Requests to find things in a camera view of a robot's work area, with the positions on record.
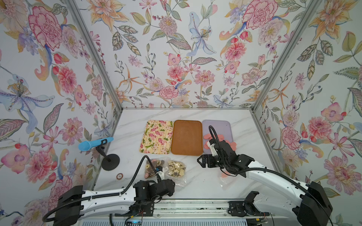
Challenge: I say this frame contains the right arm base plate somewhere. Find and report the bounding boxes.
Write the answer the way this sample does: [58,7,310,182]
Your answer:
[228,191,270,217]

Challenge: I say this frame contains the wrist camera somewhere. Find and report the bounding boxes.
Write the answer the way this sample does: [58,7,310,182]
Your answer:
[206,140,215,150]
[156,166,165,182]

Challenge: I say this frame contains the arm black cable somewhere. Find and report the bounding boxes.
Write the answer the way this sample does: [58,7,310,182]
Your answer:
[41,155,163,226]
[208,125,334,226]

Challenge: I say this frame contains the bag of pink cookies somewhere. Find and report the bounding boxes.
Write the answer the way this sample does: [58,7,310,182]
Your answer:
[218,171,236,191]

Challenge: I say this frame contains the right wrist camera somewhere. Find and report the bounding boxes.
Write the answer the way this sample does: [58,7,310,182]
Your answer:
[206,140,215,150]

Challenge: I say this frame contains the floral pattern tray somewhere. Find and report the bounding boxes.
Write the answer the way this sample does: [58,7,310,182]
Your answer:
[140,120,174,154]

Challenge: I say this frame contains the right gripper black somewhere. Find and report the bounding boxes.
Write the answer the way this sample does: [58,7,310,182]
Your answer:
[196,154,230,169]

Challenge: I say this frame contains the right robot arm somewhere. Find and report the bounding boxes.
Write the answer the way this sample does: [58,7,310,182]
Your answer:
[197,139,333,226]

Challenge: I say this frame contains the black microphone stand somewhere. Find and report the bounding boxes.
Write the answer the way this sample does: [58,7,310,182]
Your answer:
[96,146,120,171]

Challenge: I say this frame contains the bag of cream cookies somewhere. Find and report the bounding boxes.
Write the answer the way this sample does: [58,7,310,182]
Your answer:
[164,158,187,187]

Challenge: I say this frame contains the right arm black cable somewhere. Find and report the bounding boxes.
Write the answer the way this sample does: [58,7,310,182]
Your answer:
[208,125,334,226]

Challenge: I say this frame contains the lilac plastic tray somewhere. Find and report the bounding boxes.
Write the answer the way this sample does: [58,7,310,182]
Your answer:
[202,120,237,154]

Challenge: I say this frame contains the pile of pink cookies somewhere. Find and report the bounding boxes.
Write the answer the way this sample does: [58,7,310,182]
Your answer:
[203,133,237,152]

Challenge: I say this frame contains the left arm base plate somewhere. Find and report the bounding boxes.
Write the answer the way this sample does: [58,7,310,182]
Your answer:
[114,202,155,217]

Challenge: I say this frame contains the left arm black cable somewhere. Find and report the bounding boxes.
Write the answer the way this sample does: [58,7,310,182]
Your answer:
[41,155,163,226]

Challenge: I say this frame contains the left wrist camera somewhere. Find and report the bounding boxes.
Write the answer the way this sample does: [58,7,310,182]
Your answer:
[156,166,165,182]

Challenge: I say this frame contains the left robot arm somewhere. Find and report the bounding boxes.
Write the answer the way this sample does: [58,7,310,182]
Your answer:
[52,179,175,226]

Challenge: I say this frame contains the brown wooden tray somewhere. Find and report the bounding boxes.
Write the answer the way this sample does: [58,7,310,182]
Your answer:
[171,120,203,156]

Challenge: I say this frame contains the bag of brown cookies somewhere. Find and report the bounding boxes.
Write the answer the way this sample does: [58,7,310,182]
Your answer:
[144,158,168,179]

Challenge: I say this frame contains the blue microphone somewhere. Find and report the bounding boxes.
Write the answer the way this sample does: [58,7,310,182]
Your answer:
[78,137,114,152]

